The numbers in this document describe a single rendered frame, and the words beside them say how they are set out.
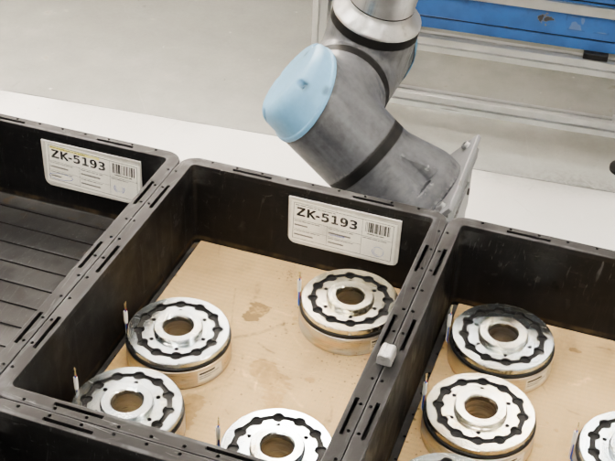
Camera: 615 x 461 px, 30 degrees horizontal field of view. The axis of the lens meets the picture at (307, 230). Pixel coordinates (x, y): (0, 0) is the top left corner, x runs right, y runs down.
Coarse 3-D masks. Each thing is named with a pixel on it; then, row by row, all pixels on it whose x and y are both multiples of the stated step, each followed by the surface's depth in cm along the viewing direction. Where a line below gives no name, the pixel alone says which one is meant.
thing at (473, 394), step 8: (464, 392) 106; (472, 392) 106; (480, 392) 106; (488, 392) 106; (456, 400) 105; (464, 400) 105; (472, 400) 106; (480, 400) 106; (488, 400) 106; (496, 400) 106; (456, 408) 104; (464, 408) 104; (496, 408) 105; (504, 408) 105; (464, 416) 104; (472, 416) 104; (496, 416) 104; (504, 416) 104; (472, 424) 103; (480, 424) 103; (488, 424) 103; (496, 424) 103
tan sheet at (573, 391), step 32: (576, 352) 117; (608, 352) 117; (544, 384) 113; (576, 384) 113; (608, 384) 113; (416, 416) 109; (544, 416) 109; (576, 416) 109; (416, 448) 105; (544, 448) 106
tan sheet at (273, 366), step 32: (192, 256) 128; (224, 256) 128; (256, 256) 128; (192, 288) 123; (224, 288) 123; (256, 288) 123; (288, 288) 124; (256, 320) 119; (288, 320) 119; (256, 352) 115; (288, 352) 115; (320, 352) 115; (224, 384) 111; (256, 384) 111; (288, 384) 112; (320, 384) 112; (352, 384) 112; (192, 416) 108; (224, 416) 108; (320, 416) 108
